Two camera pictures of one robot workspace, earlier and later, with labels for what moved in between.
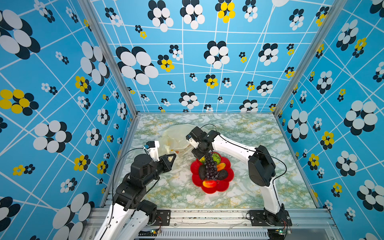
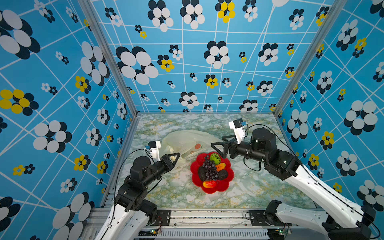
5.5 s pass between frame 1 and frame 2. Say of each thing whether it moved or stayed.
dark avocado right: stayed
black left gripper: stayed
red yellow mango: stayed
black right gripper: moved
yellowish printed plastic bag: moved
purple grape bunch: stayed
